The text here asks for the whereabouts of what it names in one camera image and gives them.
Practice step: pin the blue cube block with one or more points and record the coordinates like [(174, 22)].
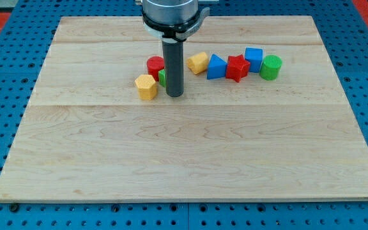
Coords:
[(255, 57)]

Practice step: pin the red cylinder block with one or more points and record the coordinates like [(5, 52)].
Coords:
[(154, 65)]

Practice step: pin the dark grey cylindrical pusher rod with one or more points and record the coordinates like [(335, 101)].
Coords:
[(173, 62)]

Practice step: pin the green cylinder block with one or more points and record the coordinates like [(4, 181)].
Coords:
[(270, 67)]

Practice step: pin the green star block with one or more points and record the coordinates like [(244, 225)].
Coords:
[(161, 77)]

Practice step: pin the red star block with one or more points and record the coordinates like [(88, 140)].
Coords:
[(237, 67)]

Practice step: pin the light wooden board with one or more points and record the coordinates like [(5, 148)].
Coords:
[(86, 137)]

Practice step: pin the yellow hexagon block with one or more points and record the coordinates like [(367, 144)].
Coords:
[(146, 87)]

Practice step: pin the blue triangle block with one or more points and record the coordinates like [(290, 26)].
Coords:
[(216, 68)]

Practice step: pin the black and white mount clamp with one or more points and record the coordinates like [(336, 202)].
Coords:
[(177, 32)]

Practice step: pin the yellow pentagon block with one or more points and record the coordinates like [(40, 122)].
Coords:
[(198, 62)]

